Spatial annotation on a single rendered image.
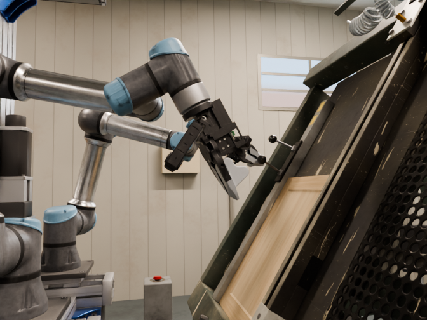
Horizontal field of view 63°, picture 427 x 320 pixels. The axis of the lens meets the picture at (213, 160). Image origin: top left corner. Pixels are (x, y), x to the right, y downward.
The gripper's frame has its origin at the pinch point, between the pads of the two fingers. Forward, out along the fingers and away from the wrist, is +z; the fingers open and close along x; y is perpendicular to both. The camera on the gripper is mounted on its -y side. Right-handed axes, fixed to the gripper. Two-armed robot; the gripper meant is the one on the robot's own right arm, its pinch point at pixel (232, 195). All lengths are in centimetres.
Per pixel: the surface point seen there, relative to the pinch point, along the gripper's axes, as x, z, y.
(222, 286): 62, 38, -7
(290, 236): 34.0, 25.7, 18.1
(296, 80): 366, -41, 237
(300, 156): 62, 9, 47
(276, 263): 33.5, 30.6, 9.6
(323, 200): 13.6, 15.2, 24.7
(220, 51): 368, -122, 159
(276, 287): 15.9, 29.0, 2.4
